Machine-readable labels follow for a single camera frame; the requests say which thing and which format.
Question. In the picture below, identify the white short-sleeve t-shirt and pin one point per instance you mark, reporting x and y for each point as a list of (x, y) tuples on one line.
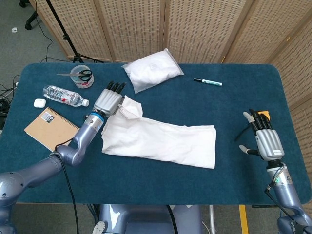
[(158, 142)]

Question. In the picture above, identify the yellow floor tape strip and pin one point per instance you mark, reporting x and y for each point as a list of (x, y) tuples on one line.
[(243, 219)]

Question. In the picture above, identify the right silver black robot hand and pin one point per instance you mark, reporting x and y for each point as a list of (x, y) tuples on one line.
[(269, 143)]

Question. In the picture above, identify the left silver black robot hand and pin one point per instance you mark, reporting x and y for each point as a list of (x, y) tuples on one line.
[(108, 102)]

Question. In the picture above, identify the brown spiral notebook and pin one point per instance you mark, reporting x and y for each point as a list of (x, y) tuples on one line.
[(48, 129)]

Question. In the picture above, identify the clear round plastic jar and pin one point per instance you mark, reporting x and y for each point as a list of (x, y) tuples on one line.
[(83, 84)]

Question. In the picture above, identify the white paper scrap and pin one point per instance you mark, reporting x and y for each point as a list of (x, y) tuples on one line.
[(14, 30)]

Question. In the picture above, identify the clear plastic water bottle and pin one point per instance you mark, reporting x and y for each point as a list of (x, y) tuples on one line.
[(63, 95)]

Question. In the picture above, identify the yellow tape measure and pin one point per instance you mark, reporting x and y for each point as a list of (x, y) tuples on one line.
[(265, 114)]

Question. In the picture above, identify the white metal table leg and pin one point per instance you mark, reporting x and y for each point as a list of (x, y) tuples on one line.
[(212, 219)]

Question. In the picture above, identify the blue-grey robot torso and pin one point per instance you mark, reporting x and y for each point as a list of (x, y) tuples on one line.
[(146, 219)]

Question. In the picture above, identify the black tripod stand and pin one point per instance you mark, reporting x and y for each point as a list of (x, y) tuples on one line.
[(65, 36)]

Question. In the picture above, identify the wicker folding screen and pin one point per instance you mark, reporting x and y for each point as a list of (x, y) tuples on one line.
[(200, 29)]

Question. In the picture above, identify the clear bag of white fabric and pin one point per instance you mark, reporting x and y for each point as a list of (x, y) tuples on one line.
[(151, 70)]

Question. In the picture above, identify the teal carpet table mat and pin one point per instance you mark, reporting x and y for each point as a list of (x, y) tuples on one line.
[(134, 182)]

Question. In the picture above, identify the green marker with black cap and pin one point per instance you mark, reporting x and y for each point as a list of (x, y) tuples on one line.
[(210, 83)]

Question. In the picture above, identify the black office chair base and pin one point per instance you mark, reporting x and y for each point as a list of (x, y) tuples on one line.
[(30, 20)]

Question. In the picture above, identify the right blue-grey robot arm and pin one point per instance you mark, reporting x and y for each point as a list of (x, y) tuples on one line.
[(287, 195)]

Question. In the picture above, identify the white earbuds case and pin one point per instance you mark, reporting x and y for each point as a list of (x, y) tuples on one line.
[(39, 103)]

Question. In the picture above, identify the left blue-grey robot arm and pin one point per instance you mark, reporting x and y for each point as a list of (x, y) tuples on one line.
[(36, 168)]

